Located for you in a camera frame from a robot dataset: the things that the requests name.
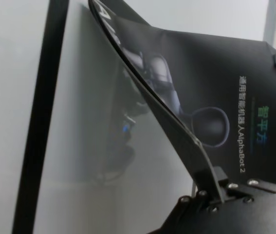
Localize black tape strip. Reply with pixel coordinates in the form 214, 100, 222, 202
21, 0, 70, 234

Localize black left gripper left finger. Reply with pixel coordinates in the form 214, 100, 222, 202
191, 143, 226, 204

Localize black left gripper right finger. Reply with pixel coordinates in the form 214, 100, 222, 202
213, 166, 230, 190

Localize black robot print poster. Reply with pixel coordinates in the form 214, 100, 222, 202
88, 0, 276, 190

